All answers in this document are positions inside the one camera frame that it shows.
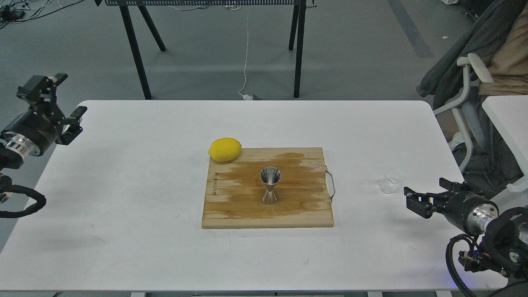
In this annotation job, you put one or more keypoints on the steel double jigger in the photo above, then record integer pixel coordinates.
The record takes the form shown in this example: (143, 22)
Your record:
(270, 176)

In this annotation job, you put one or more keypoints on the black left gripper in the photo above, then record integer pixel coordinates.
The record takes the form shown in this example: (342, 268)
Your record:
(33, 132)

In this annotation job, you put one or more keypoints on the wooden cutting board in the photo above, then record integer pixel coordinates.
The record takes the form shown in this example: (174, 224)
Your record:
(234, 190)

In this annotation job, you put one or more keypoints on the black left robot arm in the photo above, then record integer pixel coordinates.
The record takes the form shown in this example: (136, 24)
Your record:
(8, 187)

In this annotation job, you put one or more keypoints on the black metal frame table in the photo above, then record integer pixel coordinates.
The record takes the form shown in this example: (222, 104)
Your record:
(212, 19)

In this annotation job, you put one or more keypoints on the white office chair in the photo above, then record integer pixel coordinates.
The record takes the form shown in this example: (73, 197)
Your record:
(465, 106)

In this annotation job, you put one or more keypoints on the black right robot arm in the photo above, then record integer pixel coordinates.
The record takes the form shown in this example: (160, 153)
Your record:
(496, 240)

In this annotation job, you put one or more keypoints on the clear glass measuring cup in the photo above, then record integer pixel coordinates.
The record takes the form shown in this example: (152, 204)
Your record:
(391, 181)

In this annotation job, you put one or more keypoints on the white side table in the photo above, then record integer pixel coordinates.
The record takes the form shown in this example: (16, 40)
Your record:
(509, 145)

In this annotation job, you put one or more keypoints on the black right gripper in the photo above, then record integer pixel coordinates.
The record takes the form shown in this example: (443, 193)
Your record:
(463, 204)

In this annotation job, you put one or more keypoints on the yellow lemon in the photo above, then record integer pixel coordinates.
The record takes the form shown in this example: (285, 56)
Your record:
(224, 149)

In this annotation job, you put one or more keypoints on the seated person in tan shirt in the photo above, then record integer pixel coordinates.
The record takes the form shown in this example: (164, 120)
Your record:
(509, 66)

